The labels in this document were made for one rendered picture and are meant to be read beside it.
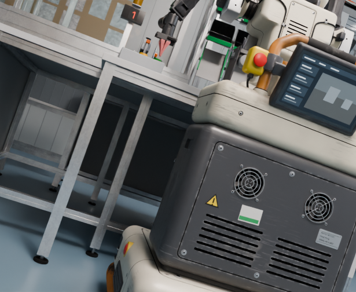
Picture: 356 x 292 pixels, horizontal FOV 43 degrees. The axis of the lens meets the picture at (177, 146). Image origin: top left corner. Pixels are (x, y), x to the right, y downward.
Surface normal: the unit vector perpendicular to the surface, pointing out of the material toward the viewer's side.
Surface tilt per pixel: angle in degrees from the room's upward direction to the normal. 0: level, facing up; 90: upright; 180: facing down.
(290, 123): 90
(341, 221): 90
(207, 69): 45
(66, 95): 90
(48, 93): 90
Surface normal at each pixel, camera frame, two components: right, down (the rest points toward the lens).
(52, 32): 0.18, 0.05
